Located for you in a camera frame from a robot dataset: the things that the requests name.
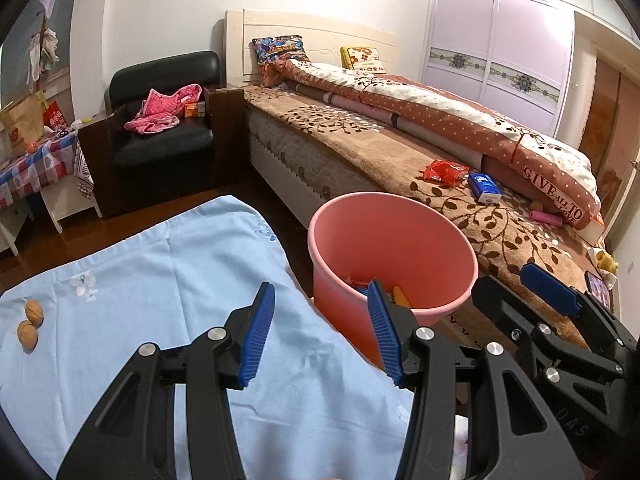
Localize black leather armchair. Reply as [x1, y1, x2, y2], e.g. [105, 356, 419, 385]
[108, 51, 220, 205]

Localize colourful cartoon pillow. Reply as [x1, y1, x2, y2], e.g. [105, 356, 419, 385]
[250, 35, 309, 88]

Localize checkered tablecloth desk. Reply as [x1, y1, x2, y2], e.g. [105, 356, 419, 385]
[1, 128, 100, 255]

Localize bed with brown blanket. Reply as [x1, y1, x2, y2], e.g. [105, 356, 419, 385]
[223, 8, 609, 351]

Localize orange box on armchair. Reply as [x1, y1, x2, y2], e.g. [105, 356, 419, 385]
[183, 101, 206, 118]

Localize red gift bag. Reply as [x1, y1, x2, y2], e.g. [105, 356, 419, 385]
[43, 101, 68, 130]

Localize pink plastic trash bucket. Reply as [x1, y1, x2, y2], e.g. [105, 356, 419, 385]
[308, 192, 478, 367]

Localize blue small box on bed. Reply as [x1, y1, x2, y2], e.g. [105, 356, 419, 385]
[468, 172, 502, 205]

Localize pink tube on bed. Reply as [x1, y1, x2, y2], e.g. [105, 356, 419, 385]
[528, 210, 564, 228]

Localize brown walnut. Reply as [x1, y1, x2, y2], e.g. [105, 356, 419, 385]
[25, 300, 44, 328]
[16, 320, 38, 352]

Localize dark wooden side cabinet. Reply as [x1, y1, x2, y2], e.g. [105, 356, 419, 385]
[204, 87, 250, 184]

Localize yellow patterned pillow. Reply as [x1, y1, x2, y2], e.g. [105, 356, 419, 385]
[341, 47, 386, 74]

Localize lilac sliding wardrobe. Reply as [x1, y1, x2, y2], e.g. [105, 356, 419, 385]
[422, 0, 575, 136]

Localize red snack packet on bed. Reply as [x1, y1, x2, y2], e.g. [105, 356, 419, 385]
[422, 159, 470, 188]

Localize hanging white rags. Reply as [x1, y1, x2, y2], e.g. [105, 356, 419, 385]
[26, 28, 60, 91]

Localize light blue table cloth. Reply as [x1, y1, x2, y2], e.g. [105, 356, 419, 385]
[1, 196, 412, 479]

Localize rolled floral quilt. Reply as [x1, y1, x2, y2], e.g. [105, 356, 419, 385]
[274, 60, 601, 229]

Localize white headboard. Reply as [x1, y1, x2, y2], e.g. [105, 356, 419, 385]
[224, 9, 399, 86]

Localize pink clothes on armchair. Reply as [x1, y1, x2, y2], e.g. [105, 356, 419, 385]
[124, 84, 202, 136]

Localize brown paper shopping bag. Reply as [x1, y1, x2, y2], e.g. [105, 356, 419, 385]
[1, 91, 47, 156]

